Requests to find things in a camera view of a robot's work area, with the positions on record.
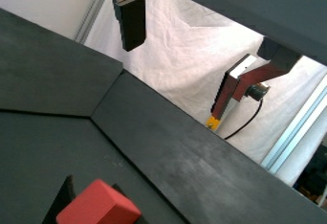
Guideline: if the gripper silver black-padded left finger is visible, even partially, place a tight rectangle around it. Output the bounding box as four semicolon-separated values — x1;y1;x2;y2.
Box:
113;0;147;52

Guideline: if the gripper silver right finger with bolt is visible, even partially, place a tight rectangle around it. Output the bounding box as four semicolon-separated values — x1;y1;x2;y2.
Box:
211;37;302;121

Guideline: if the red rectangular block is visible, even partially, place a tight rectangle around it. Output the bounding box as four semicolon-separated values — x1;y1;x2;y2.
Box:
57;179;141;224

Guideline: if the white cloth backdrop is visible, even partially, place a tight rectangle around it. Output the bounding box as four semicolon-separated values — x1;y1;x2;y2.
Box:
82;0;327;188

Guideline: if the yellow clamp piece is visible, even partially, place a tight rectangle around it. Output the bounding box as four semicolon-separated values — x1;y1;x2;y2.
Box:
206;116;222;130

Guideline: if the aluminium frame profile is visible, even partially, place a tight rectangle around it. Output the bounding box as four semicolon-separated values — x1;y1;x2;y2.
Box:
261;75;327;174

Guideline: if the black cable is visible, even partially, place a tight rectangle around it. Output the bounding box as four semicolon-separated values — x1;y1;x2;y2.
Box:
223;97;265;141

